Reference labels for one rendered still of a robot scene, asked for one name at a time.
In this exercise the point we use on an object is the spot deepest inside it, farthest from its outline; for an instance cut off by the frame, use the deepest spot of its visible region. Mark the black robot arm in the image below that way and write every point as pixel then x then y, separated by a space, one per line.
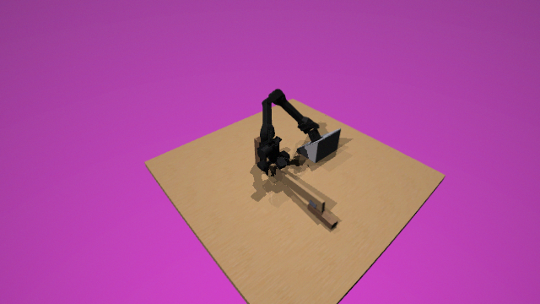
pixel 269 144

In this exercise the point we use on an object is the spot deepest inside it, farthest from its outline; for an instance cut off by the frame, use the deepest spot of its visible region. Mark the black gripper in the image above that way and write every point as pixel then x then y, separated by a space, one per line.
pixel 264 166

